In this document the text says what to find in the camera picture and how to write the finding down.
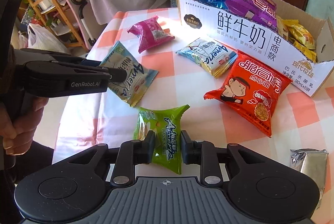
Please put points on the pink checkered tablecloth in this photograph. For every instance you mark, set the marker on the pink checkered tablecloth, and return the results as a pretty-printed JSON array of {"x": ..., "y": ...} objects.
[{"x": 299, "y": 121}]

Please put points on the white plastic bag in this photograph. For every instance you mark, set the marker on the white plastic bag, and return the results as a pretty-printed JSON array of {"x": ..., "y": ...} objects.
[{"x": 41, "y": 39}]

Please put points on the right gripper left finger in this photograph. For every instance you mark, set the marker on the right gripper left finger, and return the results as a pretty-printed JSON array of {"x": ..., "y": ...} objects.
[{"x": 130, "y": 154}]

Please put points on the white milk carton tray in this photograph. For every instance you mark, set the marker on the white milk carton tray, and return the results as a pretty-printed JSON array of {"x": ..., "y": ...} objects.
[{"x": 264, "y": 44}]

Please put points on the red noodle snack bag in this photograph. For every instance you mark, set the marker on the red noodle snack bag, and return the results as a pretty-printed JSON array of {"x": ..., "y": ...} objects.
[{"x": 252, "y": 89}]

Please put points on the wooden plant shelf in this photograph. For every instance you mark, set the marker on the wooden plant shelf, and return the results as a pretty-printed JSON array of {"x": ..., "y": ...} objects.
[{"x": 56, "y": 16}]

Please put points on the person's left hand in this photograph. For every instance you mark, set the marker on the person's left hand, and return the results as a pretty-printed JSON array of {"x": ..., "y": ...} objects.
[{"x": 18, "y": 136}]

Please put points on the silver foil snack packet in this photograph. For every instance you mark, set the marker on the silver foil snack packet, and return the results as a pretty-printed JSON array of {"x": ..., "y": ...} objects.
[{"x": 313, "y": 163}]

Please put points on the light blue Ameria packet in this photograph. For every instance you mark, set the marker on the light blue Ameria packet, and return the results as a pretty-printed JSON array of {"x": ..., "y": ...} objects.
[
  {"x": 138, "y": 78},
  {"x": 212, "y": 56}
]

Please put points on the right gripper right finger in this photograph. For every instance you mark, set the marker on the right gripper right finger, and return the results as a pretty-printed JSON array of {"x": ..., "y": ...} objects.
[{"x": 202, "y": 153}]

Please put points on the magenta snack packet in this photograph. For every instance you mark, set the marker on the magenta snack packet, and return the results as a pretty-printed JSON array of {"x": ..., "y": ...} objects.
[{"x": 150, "y": 34}]

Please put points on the green Ameria packet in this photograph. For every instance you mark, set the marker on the green Ameria packet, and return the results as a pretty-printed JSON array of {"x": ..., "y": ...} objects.
[{"x": 166, "y": 125}]

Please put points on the cream croissant bag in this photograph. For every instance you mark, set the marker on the cream croissant bag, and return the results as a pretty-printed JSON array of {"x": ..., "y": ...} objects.
[{"x": 282, "y": 28}]

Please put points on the yellow waffle packet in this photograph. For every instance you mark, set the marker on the yellow waffle packet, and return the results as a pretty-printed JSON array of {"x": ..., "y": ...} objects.
[
  {"x": 311, "y": 55},
  {"x": 300, "y": 33}
]

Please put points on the purple noodle snack bag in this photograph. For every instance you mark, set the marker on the purple noodle snack bag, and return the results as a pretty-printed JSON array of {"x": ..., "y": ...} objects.
[{"x": 262, "y": 12}]

